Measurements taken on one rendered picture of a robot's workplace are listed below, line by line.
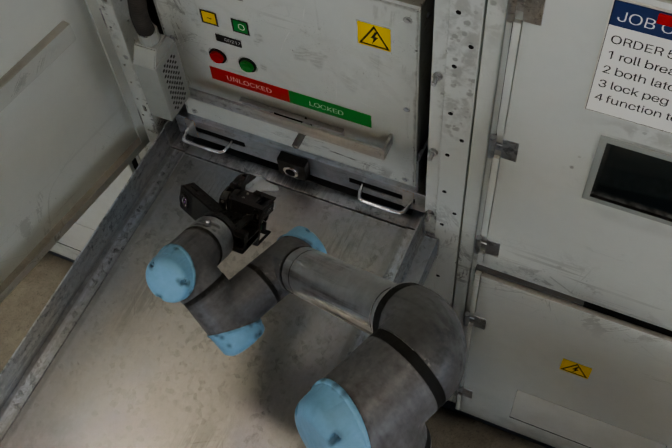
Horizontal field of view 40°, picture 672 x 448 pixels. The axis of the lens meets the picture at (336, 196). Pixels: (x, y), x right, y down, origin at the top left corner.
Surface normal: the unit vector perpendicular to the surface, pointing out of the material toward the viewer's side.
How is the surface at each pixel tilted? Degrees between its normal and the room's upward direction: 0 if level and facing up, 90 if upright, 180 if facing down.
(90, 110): 90
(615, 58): 90
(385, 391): 17
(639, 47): 90
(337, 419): 6
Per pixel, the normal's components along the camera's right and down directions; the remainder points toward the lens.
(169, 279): -0.37, 0.41
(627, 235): -0.40, 0.78
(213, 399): -0.06, -0.55
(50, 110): 0.83, 0.43
